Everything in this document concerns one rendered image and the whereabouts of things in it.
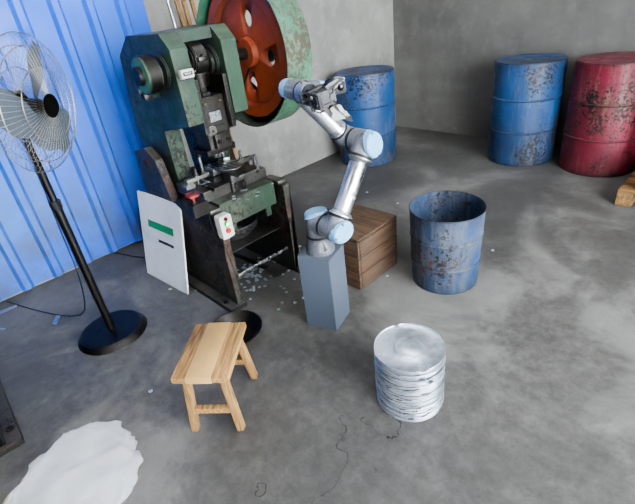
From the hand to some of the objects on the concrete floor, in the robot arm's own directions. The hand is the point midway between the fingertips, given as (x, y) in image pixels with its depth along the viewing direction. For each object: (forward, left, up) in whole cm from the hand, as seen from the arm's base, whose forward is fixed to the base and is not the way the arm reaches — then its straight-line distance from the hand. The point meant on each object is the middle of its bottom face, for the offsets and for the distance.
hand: (350, 99), depth 151 cm
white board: (+156, -30, -126) cm, 203 cm away
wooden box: (+42, -81, -126) cm, 156 cm away
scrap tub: (-15, -87, -126) cm, 154 cm away
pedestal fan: (+185, +20, -126) cm, 225 cm away
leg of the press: (+133, -30, -126) cm, 186 cm away
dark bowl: (+76, +5, -126) cm, 148 cm away
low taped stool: (+54, +43, -126) cm, 144 cm away
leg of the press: (+117, -81, -126) cm, 190 cm away
